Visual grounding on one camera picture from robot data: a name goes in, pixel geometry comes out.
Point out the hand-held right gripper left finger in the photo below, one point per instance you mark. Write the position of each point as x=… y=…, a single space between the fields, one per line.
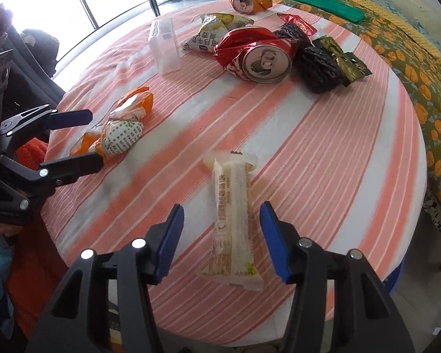
x=168 y=244

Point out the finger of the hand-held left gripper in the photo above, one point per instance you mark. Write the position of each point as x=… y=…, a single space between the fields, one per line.
x=73 y=117
x=81 y=163

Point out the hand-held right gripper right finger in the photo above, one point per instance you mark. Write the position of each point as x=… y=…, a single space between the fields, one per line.
x=275 y=244

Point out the long white snack wrapper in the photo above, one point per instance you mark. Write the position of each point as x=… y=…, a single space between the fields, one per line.
x=231 y=220

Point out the orange white wrapper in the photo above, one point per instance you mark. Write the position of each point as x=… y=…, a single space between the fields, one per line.
x=125 y=136

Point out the red foil wrapper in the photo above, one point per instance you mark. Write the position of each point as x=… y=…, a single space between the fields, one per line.
x=297 y=20

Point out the black chair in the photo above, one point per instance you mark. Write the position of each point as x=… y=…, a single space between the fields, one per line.
x=40 y=55

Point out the orange-red cloth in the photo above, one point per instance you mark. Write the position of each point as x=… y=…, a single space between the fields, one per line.
x=36 y=257

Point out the clear plastic container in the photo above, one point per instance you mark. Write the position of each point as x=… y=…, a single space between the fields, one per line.
x=165 y=47

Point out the yellow white snack bag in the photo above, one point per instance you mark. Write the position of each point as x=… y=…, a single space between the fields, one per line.
x=205 y=33

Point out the crushed red can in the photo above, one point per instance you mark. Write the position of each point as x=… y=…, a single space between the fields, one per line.
x=242 y=44

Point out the small black yellow packet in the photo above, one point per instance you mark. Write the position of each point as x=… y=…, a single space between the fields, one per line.
x=356 y=70

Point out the crushed orange can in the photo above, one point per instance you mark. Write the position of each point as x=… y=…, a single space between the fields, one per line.
x=242 y=3

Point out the orange floral green blanket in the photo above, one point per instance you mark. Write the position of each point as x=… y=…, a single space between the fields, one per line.
x=408 y=62

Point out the green mat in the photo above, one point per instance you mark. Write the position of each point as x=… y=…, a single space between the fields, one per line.
x=316 y=2

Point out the blue patterned bedsheet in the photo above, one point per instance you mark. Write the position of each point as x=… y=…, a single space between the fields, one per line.
x=393 y=5

